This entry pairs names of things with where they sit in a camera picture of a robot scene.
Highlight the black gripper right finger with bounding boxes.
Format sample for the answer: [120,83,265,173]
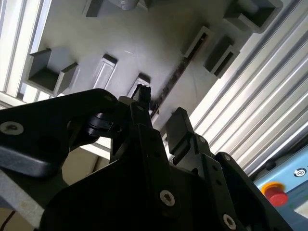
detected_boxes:
[166,107,284,231]

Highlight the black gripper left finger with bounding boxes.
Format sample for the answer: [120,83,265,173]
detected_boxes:
[0,83,179,200]

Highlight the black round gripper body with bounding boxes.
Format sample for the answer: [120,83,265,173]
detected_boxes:
[43,166,217,231]

